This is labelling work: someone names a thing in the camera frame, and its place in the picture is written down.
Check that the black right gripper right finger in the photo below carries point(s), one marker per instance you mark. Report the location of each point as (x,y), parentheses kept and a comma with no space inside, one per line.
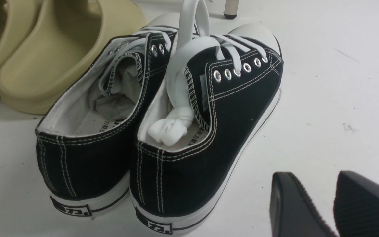
(356,205)

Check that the left black canvas sneaker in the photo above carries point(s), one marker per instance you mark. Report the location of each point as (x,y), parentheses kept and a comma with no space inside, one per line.
(84,142)

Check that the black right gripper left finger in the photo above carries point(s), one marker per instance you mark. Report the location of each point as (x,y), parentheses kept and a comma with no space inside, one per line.
(292,212)

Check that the stainless steel shoe rack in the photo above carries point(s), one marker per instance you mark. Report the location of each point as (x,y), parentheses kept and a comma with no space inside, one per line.
(231,9)

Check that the black canvas sneaker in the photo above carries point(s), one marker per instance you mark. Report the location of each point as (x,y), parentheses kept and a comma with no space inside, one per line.
(218,91)
(84,142)

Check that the right beige slipper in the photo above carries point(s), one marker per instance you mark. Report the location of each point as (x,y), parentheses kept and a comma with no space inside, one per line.
(67,38)

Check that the right black canvas sneaker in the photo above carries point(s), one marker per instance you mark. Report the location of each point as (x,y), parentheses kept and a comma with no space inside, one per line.
(218,91)

